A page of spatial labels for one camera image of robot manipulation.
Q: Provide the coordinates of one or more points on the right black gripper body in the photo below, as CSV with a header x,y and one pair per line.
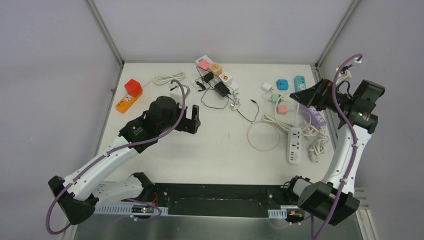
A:
x,y
327,101

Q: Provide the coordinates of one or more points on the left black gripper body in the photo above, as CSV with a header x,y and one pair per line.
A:
x,y
185,120

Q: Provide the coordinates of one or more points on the red cube plug adapter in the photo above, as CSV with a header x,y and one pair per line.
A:
x,y
133,88

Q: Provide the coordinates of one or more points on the orange power strip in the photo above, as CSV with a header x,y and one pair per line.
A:
x,y
126,102

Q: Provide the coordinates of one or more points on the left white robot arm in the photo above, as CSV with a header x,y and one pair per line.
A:
x,y
82,192

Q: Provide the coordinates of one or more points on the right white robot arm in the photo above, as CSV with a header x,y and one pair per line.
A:
x,y
332,199

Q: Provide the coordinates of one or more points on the blue plug adapter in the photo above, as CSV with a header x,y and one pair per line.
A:
x,y
282,84

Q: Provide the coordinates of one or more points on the pink plug adapter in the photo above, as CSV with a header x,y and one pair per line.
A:
x,y
281,109

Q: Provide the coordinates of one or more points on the green plug adapter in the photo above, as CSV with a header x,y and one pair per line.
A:
x,y
276,98

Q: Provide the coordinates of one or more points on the white charger plug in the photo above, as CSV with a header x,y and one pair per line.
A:
x,y
267,88

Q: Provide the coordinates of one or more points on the teal power strip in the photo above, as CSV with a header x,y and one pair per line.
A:
x,y
299,83

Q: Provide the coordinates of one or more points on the purple power strip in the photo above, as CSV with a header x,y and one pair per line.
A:
x,y
313,116

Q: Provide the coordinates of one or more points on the black power adapter brick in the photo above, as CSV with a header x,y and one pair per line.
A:
x,y
221,89

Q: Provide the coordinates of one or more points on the small black adapter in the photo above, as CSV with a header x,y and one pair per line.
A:
x,y
208,77

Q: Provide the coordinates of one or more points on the long white power strip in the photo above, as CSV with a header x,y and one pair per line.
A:
x,y
232,88

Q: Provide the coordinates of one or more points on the tan cube adapter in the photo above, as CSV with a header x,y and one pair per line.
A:
x,y
216,68

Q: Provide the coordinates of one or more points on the pink flat adapter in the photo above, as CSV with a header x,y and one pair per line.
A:
x,y
204,64

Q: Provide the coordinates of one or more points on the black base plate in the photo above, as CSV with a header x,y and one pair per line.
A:
x,y
219,200

